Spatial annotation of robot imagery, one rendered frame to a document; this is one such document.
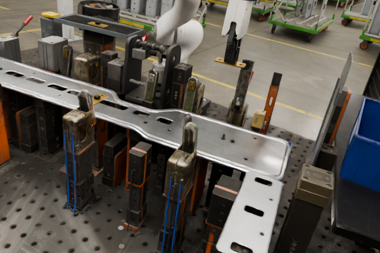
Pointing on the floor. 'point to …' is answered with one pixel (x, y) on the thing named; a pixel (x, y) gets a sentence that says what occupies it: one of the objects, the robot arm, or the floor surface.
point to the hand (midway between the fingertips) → (232, 54)
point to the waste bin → (83, 7)
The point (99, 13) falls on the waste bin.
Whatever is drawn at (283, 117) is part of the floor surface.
